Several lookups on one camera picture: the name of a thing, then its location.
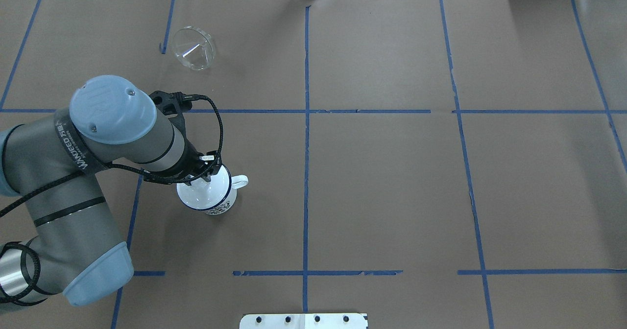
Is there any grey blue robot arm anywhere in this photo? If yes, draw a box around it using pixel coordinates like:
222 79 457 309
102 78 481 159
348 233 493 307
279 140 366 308
1 75 221 314

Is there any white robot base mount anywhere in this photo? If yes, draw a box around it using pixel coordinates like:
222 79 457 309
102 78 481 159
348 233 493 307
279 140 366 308
239 313 369 329

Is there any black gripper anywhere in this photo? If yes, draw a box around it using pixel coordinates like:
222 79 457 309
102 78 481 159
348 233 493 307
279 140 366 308
171 140 218 182

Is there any clear plastic funnel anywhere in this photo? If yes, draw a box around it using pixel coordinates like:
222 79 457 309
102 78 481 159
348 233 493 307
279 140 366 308
172 26 216 71

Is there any white enamel mug blue rim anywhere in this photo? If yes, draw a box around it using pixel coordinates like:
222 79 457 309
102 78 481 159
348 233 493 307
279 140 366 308
176 166 249 215

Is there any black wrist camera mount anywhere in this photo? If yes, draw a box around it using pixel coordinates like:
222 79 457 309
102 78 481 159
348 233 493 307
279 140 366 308
148 91 195 126

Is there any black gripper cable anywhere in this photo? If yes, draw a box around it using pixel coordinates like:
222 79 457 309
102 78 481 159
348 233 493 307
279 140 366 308
0 93 224 305

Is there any white mug lid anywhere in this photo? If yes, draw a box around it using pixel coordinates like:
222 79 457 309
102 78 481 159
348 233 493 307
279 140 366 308
176 166 231 211

